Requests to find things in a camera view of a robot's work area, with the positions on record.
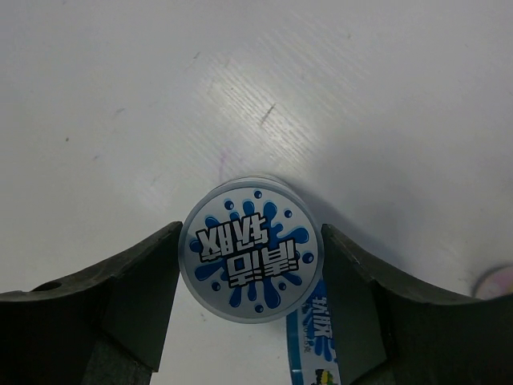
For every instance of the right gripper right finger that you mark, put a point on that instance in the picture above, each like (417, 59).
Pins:
(392, 328)

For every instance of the pink lid small bottle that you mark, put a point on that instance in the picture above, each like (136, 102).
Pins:
(494, 283)

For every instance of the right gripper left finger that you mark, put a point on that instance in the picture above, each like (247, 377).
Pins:
(105, 324)

